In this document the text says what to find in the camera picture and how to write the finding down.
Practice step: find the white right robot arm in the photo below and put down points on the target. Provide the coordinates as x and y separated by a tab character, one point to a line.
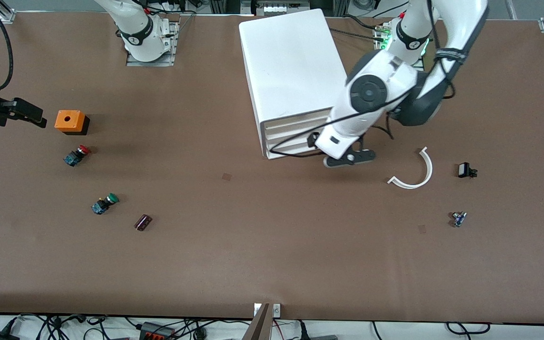
140	33

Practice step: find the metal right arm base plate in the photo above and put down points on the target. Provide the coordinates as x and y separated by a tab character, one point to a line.
132	62

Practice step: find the green push button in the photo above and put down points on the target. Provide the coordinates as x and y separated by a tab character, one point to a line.
104	204

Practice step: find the grey electronics box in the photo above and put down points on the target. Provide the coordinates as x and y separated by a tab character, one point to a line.
276	5

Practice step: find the white plastic drawer cabinet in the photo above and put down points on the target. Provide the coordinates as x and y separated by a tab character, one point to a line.
291	66

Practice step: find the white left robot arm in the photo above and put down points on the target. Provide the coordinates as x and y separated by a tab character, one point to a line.
371	89

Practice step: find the white metal bracket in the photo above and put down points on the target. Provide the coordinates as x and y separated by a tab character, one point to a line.
276	310

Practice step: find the small black sensor component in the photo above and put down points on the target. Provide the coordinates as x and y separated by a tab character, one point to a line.
464	170

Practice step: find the grey slanted post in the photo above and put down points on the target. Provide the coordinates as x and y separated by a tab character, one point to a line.
259	328

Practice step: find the black power strip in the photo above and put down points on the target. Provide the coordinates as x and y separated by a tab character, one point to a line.
156	333

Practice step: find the small blue electronic component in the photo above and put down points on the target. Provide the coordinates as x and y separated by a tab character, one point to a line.
459	219

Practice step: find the red push button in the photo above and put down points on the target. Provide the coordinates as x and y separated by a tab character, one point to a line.
76	156

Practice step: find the orange button enclosure box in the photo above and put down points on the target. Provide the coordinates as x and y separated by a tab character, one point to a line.
66	120

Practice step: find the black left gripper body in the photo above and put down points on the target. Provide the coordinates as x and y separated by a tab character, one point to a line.
311	140

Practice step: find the white curved plastic strip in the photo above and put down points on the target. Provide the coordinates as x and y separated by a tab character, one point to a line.
429	170

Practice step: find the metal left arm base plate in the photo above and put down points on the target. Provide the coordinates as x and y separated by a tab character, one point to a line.
379	45

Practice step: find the dark purple cylindrical capacitor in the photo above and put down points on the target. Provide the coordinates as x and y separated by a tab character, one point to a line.
142	223

